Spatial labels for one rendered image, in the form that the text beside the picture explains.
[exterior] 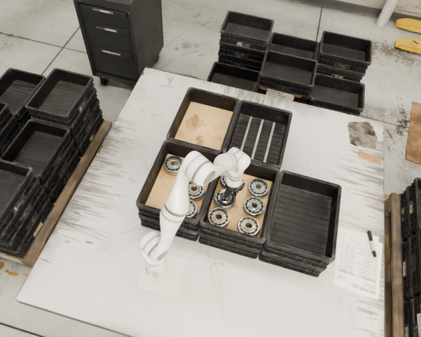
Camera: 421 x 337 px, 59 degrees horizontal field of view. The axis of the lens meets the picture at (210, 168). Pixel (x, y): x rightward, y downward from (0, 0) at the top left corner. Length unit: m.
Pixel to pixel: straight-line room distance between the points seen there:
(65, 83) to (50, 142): 0.47
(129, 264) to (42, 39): 2.90
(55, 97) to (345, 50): 2.31
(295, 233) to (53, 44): 3.12
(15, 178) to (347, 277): 1.92
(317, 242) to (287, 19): 3.13
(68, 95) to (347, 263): 2.08
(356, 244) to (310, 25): 2.98
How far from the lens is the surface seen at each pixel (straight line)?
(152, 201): 1.80
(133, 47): 3.06
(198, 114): 2.13
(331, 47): 3.39
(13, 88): 3.18
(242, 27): 3.39
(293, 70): 3.05
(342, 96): 3.14
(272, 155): 2.00
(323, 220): 1.87
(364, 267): 1.99
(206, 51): 3.89
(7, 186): 2.47
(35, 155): 2.69
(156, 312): 1.75
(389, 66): 4.28
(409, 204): 2.85
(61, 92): 2.86
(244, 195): 1.84
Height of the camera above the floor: 2.40
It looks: 56 degrees down
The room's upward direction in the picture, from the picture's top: 6 degrees clockwise
